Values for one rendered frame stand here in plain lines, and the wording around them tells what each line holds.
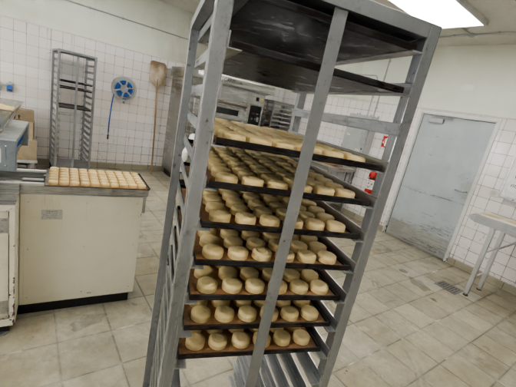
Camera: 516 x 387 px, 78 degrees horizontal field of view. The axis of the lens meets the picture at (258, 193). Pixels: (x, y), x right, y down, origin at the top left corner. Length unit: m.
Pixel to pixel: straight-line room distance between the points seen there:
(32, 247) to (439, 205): 4.96
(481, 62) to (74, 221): 5.17
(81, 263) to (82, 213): 0.37
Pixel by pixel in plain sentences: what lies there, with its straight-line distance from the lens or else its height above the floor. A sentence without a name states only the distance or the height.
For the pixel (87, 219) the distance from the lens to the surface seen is 2.34.
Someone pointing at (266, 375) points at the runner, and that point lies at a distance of 1.44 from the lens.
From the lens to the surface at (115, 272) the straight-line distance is 2.54.
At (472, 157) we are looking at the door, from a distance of 5.33.
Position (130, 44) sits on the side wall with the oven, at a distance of 6.34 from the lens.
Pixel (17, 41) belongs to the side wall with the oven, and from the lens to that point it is 6.15.
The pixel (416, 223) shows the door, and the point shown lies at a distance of 5.62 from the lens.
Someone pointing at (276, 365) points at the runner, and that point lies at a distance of 1.35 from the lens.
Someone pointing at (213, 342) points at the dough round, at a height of 0.97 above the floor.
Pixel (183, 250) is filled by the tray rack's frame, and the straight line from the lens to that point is 0.70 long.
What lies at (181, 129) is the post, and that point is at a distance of 1.24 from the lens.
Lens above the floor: 1.57
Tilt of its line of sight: 15 degrees down
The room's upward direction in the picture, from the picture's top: 12 degrees clockwise
